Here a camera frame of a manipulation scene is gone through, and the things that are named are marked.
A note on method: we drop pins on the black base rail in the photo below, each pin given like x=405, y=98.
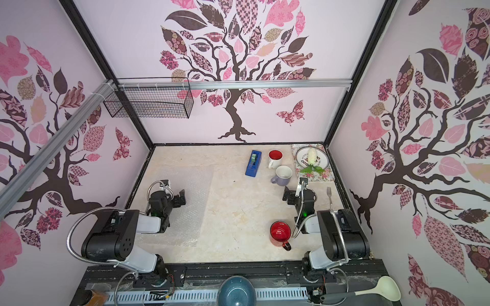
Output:
x=355, y=276

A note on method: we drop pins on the rear aluminium frame bar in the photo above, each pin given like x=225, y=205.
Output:
x=237, y=84

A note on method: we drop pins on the lavender mug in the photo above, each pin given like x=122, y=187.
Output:
x=282, y=176

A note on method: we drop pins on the black wire basket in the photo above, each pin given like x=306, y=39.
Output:
x=151, y=97

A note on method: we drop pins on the floral placemat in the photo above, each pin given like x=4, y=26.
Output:
x=327, y=176

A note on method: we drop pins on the aluminium frame bar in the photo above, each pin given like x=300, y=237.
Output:
x=237, y=84
x=12, y=193

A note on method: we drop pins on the white green toy vegetable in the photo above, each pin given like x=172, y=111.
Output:
x=312, y=157

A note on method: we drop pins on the white mug red interior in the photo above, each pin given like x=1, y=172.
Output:
x=275, y=159

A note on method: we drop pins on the blue ceramic bowl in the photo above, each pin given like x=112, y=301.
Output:
x=236, y=291

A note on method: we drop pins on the cream ladle grey handle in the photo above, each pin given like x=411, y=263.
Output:
x=386, y=287

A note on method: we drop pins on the blue tape dispenser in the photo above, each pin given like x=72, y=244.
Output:
x=253, y=163

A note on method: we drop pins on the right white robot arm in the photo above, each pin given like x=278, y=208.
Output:
x=311, y=221

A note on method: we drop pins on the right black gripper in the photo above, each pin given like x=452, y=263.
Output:
x=289, y=195

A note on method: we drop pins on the white decorated plate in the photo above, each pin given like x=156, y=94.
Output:
x=301, y=158

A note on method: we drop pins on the brown jar black lid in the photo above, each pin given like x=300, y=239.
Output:
x=92, y=298

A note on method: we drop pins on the white slotted cable duct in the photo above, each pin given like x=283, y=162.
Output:
x=208, y=296

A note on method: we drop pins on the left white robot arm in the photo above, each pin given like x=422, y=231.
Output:
x=112, y=238

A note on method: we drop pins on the metal fork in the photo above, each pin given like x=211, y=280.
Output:
x=329, y=195

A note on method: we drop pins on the left aluminium frame bar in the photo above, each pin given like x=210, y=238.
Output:
x=12, y=193

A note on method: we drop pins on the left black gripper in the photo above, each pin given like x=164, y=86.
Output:
x=178, y=202

